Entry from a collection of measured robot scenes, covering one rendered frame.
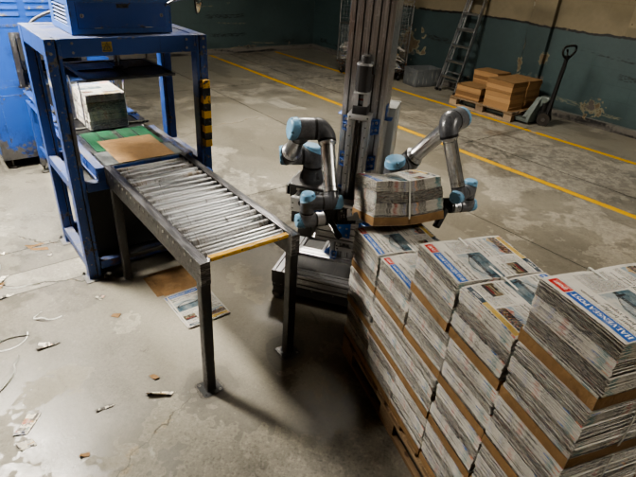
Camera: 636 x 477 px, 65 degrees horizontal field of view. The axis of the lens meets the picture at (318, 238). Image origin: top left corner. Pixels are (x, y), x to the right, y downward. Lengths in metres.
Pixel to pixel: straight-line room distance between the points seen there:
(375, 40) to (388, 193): 0.92
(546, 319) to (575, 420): 0.27
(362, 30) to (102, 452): 2.49
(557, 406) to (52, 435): 2.18
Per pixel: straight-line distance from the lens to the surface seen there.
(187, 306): 3.33
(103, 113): 4.11
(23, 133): 5.69
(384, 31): 2.92
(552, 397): 1.58
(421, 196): 2.52
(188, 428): 2.64
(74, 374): 3.04
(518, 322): 1.71
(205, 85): 3.48
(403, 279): 2.18
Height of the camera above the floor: 2.02
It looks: 30 degrees down
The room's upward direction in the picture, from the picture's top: 4 degrees clockwise
